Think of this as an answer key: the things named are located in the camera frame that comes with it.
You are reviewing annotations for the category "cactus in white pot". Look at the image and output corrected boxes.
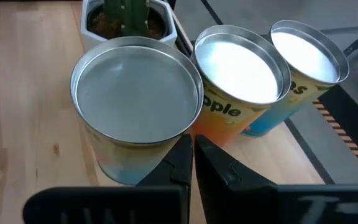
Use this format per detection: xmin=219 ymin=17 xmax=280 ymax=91
xmin=80 ymin=0 xmax=178 ymax=52

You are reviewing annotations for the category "black mat hazard stripe edge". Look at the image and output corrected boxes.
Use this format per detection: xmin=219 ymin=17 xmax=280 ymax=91
xmin=286 ymin=83 xmax=358 ymax=184

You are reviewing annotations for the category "blue cherries can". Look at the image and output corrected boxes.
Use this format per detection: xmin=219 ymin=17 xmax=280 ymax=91
xmin=242 ymin=19 xmax=351 ymax=138

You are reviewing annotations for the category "tomatoes can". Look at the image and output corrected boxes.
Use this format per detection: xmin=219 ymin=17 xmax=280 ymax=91
xmin=70 ymin=36 xmax=204 ymax=186

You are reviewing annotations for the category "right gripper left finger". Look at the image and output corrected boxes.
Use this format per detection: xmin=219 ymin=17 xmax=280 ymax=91
xmin=22 ymin=134 xmax=195 ymax=224

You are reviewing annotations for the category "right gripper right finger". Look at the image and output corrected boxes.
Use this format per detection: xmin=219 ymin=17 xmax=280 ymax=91
xmin=194 ymin=135 xmax=358 ymax=224

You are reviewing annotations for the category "green cactus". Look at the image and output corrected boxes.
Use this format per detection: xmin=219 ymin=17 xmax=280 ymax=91
xmin=103 ymin=0 xmax=150 ymax=37

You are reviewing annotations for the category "orange pineapple can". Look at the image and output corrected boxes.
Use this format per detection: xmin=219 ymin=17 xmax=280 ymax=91
xmin=191 ymin=24 xmax=292 ymax=147

